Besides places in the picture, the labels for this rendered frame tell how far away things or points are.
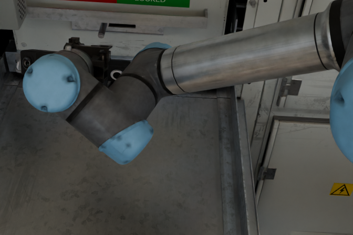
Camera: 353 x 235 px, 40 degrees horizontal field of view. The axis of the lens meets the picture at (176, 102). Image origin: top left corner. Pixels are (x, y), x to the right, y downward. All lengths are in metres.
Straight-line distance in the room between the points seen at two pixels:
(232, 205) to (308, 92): 0.36
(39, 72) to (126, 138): 0.15
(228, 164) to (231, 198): 0.09
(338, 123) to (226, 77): 0.25
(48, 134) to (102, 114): 0.43
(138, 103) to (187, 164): 0.34
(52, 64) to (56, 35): 0.52
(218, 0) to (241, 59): 0.43
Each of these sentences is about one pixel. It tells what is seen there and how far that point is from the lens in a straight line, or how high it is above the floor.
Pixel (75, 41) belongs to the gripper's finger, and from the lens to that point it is 0.90.
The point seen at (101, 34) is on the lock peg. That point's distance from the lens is 1.07.
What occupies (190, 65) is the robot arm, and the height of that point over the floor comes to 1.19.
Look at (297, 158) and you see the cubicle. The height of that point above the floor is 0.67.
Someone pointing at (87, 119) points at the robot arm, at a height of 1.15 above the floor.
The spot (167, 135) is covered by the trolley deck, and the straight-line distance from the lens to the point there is 1.07.
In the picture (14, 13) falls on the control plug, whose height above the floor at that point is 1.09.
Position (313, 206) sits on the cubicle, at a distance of 1.50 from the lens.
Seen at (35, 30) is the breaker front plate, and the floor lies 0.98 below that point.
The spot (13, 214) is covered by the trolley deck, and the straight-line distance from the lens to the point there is 0.96.
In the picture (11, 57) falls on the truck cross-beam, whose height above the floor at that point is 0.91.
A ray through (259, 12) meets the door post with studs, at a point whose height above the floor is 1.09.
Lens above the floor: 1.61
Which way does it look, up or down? 41 degrees down
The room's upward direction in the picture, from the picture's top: 4 degrees clockwise
